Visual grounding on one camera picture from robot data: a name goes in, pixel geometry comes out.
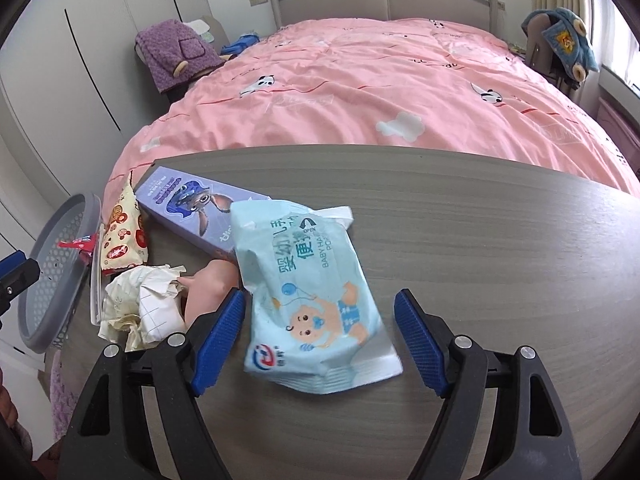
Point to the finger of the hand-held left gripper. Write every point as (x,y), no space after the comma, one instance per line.
(17,277)

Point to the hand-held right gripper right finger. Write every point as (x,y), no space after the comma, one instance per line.
(420,345)

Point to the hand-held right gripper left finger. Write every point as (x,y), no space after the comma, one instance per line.
(220,340)

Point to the grey perforated plastic basket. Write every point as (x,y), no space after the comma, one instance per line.
(50,270)

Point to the red wrapper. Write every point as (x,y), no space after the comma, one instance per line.
(75,245)

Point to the white paper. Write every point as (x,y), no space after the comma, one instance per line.
(150,305)

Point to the light blue wet wipes packet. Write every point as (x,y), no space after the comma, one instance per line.
(310,300)

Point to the yellow printed snack packet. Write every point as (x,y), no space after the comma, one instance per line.
(122,240)

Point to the person's left forearm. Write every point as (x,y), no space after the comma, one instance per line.
(10,420)

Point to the pink plastic doll toy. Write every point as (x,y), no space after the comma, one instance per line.
(210,285)

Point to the purple fluffy rug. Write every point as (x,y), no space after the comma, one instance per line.
(62,395)

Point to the purple cartoon toothpaste box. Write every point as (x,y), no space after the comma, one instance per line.
(175,197)

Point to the white wardrobe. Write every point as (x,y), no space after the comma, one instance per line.
(75,85)

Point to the black cloth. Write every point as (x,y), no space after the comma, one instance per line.
(172,94)

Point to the pink printed duvet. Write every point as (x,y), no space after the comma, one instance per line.
(375,85)

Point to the purple fleece blanket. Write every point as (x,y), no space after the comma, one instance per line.
(170,55)

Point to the blue cloth item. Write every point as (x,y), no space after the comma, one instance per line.
(240,45)

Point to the brown chair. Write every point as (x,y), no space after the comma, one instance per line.
(537,45)

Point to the blue plush clothing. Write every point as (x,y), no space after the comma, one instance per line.
(565,42)

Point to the grey padded bed headboard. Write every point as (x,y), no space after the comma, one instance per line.
(330,0)

